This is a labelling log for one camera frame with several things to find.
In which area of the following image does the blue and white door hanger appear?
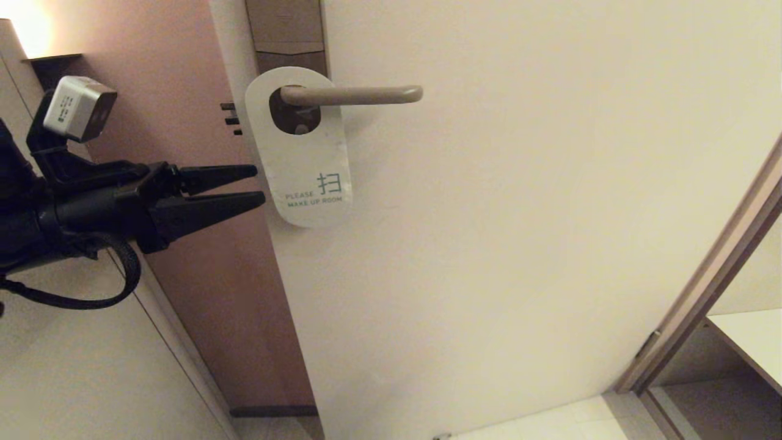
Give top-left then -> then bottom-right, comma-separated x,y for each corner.
244,66 -> 353,229

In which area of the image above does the brown door lock plate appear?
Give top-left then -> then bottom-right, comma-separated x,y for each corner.
244,0 -> 331,135

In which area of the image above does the white door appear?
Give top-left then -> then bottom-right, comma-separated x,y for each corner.
208,0 -> 782,440

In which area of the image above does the white shelf board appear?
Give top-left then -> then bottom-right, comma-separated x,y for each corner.
703,309 -> 782,398

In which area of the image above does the thin black braided cable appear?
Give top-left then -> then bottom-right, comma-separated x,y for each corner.
0,235 -> 142,310

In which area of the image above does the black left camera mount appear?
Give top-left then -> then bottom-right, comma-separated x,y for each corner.
26,92 -> 150,191

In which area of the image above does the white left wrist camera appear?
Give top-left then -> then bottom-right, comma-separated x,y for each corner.
43,75 -> 118,143

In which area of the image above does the black wall lamp bracket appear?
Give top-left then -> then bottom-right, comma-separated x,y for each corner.
23,54 -> 83,92

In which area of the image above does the brown metal door handle lever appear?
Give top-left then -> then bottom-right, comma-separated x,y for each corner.
280,86 -> 423,108

